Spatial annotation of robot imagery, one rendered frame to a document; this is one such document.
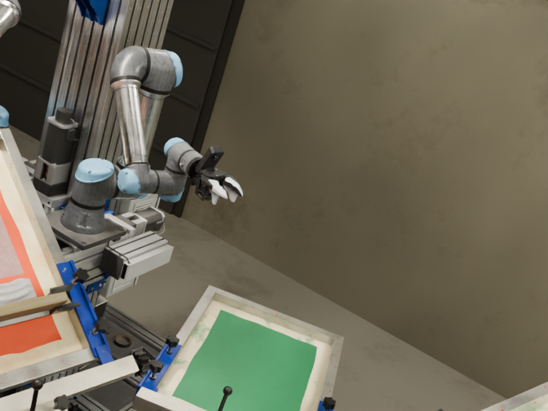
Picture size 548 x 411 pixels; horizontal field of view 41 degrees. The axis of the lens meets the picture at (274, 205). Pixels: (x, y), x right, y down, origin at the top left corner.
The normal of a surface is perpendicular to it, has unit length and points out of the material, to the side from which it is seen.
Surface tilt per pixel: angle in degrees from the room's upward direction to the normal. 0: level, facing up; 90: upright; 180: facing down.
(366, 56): 90
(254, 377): 0
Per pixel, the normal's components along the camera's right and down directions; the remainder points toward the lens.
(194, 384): 0.30, -0.88
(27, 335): 0.64, -0.50
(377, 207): -0.47, 0.20
